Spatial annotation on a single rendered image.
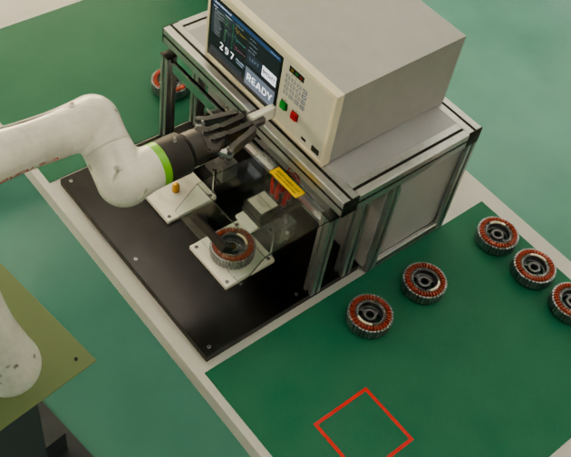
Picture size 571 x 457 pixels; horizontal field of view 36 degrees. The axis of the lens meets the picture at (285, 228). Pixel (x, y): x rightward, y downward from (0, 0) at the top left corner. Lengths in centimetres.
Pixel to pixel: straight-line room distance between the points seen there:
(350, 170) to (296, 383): 50
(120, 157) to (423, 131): 73
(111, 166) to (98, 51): 104
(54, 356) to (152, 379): 86
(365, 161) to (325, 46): 27
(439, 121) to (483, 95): 191
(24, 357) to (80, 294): 132
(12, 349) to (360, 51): 93
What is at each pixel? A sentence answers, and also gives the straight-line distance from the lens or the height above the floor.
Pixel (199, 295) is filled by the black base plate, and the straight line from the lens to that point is 211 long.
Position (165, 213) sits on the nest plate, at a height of 78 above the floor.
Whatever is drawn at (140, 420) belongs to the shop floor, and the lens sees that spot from 281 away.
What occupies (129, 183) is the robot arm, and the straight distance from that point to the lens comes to 173.
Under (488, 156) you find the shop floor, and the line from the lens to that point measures 375.
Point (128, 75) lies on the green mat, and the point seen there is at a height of 75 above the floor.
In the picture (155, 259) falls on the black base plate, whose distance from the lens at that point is 217.
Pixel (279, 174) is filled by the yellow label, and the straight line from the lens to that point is 197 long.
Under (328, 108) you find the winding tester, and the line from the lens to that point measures 184.
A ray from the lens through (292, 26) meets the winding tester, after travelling 195.
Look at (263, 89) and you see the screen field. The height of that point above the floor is 117.
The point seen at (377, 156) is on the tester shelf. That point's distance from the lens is 199.
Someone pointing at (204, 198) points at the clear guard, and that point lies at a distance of 192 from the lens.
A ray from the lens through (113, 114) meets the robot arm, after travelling 177.
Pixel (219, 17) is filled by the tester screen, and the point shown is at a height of 125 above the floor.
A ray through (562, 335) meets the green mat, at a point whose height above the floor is 75.
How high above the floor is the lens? 250
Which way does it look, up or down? 50 degrees down
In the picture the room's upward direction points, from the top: 11 degrees clockwise
